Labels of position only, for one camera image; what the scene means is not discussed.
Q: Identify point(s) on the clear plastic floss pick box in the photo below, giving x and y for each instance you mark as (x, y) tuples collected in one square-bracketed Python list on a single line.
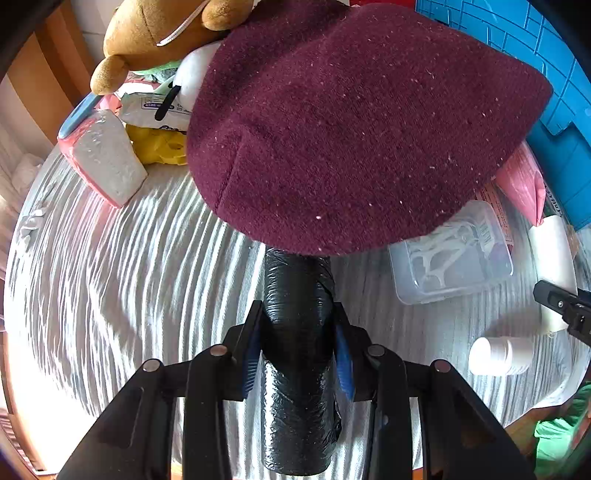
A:
[(465, 255)]

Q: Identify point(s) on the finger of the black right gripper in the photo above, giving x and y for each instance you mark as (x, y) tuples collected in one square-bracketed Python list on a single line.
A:
[(573, 309)]

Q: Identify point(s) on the maroon knitted beanie hat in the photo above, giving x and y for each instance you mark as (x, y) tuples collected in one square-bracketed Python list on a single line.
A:
[(324, 129)]

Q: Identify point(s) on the white tube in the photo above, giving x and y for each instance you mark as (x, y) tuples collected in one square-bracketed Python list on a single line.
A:
[(552, 253)]

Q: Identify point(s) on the white pill bottle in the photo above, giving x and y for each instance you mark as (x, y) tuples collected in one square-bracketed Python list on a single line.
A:
[(501, 356)]

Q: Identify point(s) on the brown teddy bear plush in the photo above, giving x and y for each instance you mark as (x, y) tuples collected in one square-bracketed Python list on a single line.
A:
[(144, 34)]

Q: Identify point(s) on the pink plastic pouch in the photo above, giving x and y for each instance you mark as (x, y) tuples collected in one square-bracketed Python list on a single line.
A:
[(521, 181)]

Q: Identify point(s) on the yellow packet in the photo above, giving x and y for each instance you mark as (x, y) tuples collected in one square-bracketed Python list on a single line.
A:
[(154, 146)]

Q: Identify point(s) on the pink box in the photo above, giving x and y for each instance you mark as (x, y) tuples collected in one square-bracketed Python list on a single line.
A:
[(96, 145)]

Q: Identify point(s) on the white wet wipes pack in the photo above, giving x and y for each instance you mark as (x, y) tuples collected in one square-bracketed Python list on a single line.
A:
[(167, 108)]

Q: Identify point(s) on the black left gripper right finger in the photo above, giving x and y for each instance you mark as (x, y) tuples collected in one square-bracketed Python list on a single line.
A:
[(460, 436)]

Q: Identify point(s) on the black cylinder roll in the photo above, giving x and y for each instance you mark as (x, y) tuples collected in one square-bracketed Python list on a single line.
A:
[(299, 414)]

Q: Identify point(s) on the blue plastic storage crate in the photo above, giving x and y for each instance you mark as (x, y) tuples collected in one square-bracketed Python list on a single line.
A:
[(548, 80)]

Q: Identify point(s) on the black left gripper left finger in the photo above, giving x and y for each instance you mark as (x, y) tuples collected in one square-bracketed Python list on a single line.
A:
[(132, 438)]

